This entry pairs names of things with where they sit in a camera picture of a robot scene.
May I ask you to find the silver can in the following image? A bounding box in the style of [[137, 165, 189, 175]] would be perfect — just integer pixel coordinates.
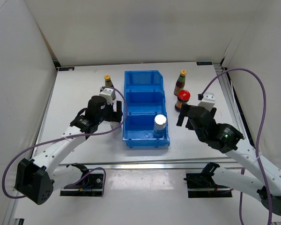
[[153, 114, 167, 138], [110, 121, 122, 134]]

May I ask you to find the red-lid sauce jar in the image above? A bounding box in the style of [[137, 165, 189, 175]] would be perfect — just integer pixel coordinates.
[[175, 90, 191, 112]]

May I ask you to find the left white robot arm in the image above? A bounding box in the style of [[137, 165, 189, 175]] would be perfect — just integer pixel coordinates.
[[15, 96, 123, 205]]

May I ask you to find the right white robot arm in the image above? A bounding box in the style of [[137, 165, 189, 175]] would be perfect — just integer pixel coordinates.
[[177, 104, 281, 216]]

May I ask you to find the right tall sauce bottle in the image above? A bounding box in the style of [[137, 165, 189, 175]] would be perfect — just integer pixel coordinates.
[[173, 70, 187, 96]]

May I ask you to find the tall sauce bottle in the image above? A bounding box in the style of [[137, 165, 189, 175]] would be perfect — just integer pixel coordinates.
[[173, 70, 187, 96], [104, 75, 116, 100]]

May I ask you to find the left tall sauce bottle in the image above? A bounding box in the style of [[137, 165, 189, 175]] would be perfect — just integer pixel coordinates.
[[104, 75, 116, 100]]

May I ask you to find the blue three-compartment plastic bin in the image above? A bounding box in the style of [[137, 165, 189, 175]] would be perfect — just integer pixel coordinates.
[[123, 70, 170, 148]]

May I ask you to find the right black corner label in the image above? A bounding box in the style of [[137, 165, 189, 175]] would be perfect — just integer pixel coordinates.
[[196, 61, 213, 66]]

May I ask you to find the black corner label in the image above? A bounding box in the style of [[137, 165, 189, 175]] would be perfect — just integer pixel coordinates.
[[196, 61, 213, 66], [58, 67, 75, 71]]

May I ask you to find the left black corner label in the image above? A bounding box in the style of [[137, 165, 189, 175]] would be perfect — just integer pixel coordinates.
[[58, 67, 75, 71]]

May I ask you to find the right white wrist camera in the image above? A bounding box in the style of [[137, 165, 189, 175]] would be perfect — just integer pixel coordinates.
[[198, 92, 215, 111]]

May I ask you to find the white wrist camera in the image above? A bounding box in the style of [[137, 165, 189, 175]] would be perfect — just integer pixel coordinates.
[[198, 92, 215, 111], [99, 87, 116, 105]]

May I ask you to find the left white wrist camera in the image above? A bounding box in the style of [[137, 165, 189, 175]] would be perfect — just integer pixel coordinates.
[[99, 87, 116, 105]]

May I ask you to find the right aluminium rail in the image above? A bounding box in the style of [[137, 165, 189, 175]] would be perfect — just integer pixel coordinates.
[[218, 73, 255, 147]]

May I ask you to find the aluminium rail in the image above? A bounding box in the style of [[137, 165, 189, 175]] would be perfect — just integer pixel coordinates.
[[218, 73, 255, 147], [56, 157, 251, 172]]

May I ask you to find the front aluminium rail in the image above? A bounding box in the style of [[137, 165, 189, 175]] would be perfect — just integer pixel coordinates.
[[56, 157, 251, 172]]

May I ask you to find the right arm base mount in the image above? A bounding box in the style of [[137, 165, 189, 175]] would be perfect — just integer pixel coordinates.
[[184, 173, 232, 198]]

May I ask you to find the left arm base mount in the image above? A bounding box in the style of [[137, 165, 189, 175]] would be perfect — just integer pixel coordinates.
[[59, 167, 106, 197]]

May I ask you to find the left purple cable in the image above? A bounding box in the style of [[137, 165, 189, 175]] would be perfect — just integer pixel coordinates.
[[2, 86, 129, 199]]

